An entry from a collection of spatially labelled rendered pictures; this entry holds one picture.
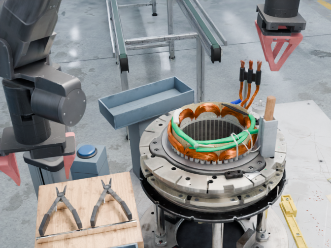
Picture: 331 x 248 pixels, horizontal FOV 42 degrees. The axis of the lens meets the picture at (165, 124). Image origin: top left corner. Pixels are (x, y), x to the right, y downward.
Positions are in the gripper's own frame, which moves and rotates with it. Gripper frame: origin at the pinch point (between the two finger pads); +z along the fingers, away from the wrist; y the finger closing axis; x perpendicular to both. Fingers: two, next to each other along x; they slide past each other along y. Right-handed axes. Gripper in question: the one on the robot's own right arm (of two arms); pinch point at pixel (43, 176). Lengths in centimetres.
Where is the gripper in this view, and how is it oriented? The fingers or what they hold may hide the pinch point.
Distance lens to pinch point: 80.2
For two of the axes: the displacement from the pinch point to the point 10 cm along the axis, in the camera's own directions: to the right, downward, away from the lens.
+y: 9.8, -1.2, 1.6
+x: -2.0, -5.5, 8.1
